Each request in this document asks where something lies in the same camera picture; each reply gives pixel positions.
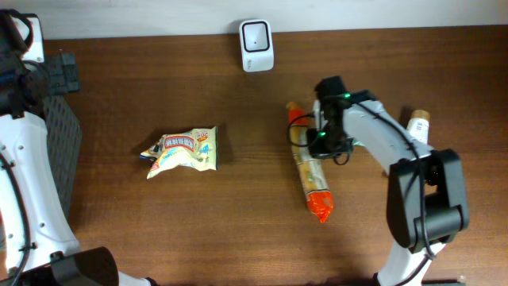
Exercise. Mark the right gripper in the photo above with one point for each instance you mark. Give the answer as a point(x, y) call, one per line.
point(317, 150)

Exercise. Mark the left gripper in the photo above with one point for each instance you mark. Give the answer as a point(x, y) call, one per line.
point(64, 69)

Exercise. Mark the orange spaghetti packet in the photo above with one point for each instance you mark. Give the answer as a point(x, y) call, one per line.
point(319, 198)

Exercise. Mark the white tube with cork cap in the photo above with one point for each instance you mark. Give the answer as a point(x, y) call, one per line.
point(418, 125)

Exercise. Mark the cream snack bag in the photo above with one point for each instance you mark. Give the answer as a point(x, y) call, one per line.
point(196, 148)

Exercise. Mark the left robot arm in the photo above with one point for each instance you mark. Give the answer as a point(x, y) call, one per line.
point(40, 247)

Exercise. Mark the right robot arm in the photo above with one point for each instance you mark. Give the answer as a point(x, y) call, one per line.
point(426, 195)

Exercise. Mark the white barcode scanner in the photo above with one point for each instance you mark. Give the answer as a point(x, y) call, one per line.
point(257, 50)

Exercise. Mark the grey plastic basket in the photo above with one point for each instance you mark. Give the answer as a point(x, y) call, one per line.
point(64, 141)

